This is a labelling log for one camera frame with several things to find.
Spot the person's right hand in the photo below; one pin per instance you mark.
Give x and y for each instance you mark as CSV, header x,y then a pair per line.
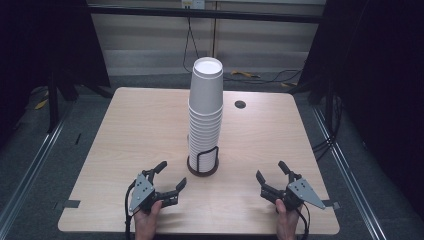
x,y
287,223

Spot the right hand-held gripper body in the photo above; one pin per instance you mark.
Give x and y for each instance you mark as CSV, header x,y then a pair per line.
x,y
303,191

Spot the metal floor rail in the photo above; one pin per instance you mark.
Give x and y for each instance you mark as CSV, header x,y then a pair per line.
x,y
350,186
30,170

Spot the black stand leg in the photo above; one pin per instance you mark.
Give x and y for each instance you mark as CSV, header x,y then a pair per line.
x,y
52,106

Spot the white wall socket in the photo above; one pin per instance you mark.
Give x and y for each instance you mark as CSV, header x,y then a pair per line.
x,y
193,3

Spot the black tape strip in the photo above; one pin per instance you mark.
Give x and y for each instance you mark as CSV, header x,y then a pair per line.
x,y
70,204
331,204

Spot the black horizontal metal bar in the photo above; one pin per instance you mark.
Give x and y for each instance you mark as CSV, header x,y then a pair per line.
x,y
150,11

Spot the dark curtain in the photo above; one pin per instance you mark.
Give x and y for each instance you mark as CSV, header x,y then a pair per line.
x,y
40,50
383,83

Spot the person's left hand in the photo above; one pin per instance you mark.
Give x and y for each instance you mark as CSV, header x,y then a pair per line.
x,y
146,225

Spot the stack of white cups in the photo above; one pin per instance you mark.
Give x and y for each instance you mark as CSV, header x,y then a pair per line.
x,y
205,133

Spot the small black floor tape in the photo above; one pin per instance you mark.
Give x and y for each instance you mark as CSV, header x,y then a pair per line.
x,y
78,138

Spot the small yellow floor tape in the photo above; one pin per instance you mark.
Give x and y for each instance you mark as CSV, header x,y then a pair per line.
x,y
288,84

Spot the yellow floor object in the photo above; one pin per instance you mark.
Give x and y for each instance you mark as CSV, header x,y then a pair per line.
x,y
243,73

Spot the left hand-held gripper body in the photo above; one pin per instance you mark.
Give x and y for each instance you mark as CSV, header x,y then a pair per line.
x,y
141,193

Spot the yellow floor scrap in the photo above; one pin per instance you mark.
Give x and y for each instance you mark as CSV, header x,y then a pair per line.
x,y
41,104

